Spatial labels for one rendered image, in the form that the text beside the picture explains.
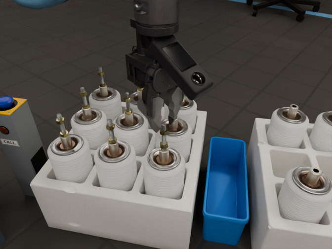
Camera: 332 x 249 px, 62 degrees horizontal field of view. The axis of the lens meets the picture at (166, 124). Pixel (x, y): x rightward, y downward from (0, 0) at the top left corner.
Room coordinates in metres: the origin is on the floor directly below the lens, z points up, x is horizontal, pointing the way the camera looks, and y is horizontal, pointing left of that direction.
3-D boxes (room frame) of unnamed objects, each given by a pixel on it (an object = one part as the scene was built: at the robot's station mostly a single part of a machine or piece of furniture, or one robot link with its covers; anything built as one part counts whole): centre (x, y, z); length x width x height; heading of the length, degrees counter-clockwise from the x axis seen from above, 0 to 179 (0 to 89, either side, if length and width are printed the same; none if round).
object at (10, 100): (0.57, 0.40, 0.32); 0.04 x 0.04 x 0.02
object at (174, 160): (0.45, 0.00, 0.25); 0.08 x 0.08 x 0.01
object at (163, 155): (0.45, 0.00, 0.26); 0.02 x 0.02 x 0.03
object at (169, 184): (0.45, 0.00, 0.16); 0.10 x 0.10 x 0.18
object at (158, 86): (0.47, 0.02, 0.49); 0.09 x 0.08 x 0.12; 42
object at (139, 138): (0.59, 0.10, 0.16); 0.10 x 0.10 x 0.18
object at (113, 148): (0.47, 0.12, 0.26); 0.02 x 0.02 x 0.03
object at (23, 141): (0.57, 0.40, 0.16); 0.07 x 0.07 x 0.31; 79
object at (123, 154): (0.47, 0.12, 0.25); 0.08 x 0.08 x 0.01
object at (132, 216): (0.59, 0.10, 0.09); 0.39 x 0.39 x 0.18; 79
